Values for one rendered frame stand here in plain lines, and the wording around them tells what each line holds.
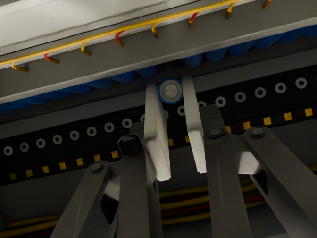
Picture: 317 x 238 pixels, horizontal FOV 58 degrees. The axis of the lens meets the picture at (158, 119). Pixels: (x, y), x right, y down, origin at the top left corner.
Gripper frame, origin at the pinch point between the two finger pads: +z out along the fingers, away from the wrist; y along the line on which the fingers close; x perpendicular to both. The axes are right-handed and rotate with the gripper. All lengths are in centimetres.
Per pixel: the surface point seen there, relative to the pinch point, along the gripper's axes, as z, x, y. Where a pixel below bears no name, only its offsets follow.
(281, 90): 11.3, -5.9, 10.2
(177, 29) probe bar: 1.4, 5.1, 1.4
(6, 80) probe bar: 1.1, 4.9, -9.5
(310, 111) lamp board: 9.8, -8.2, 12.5
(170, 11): 1.3, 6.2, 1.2
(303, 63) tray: 11.9, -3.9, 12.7
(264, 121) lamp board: 9.8, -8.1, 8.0
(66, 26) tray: 0.1, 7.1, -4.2
